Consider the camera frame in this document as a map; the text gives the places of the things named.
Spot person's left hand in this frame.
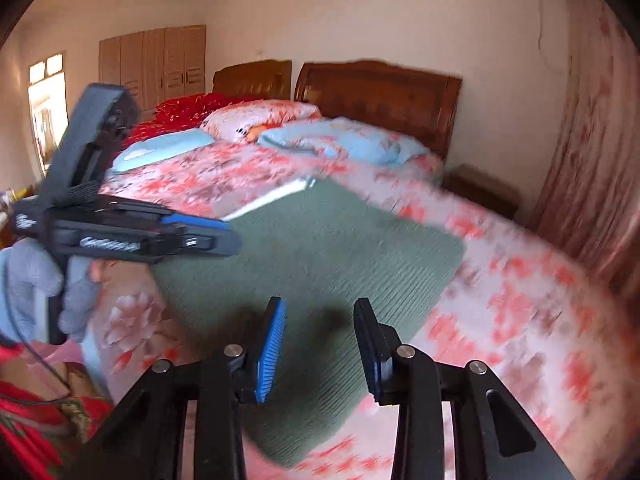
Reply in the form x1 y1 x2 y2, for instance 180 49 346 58
0 237 104 345

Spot light wooden wardrobe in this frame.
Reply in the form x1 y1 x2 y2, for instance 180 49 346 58
98 25 207 111

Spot dark wooden nightstand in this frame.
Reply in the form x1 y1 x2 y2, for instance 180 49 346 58
442 165 523 221

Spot light blue cloth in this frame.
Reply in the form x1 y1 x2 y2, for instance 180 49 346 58
110 127 216 175

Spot red blanket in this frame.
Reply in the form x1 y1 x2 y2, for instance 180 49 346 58
122 92 261 148

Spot folded pink floral quilt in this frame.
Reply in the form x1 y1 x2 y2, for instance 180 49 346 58
200 100 323 143

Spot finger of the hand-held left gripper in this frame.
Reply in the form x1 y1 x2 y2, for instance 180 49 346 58
145 230 244 261
159 212 236 235

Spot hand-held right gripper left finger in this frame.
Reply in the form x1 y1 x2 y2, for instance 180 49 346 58
62 296 288 480

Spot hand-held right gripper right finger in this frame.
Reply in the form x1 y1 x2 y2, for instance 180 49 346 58
352 297 576 480

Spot pink floral curtain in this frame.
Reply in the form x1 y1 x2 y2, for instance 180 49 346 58
525 0 640 283

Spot green and white knit sweater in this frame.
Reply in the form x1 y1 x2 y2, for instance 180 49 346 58
150 175 468 468

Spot thin wall cable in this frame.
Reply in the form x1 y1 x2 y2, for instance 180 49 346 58
534 0 547 50

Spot black cable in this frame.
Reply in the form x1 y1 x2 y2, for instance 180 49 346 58
0 260 72 407

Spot plain wooden headboard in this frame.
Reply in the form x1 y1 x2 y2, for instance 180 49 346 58
212 59 292 102

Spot folded light blue floral quilt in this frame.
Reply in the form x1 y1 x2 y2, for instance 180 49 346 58
255 117 431 167

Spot carved wooden headboard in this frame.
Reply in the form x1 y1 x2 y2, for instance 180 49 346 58
294 60 463 161

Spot bright window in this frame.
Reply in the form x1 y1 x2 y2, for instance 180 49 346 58
27 51 69 171

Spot pink floral bed sheet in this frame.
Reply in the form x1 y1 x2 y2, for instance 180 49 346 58
80 100 640 480

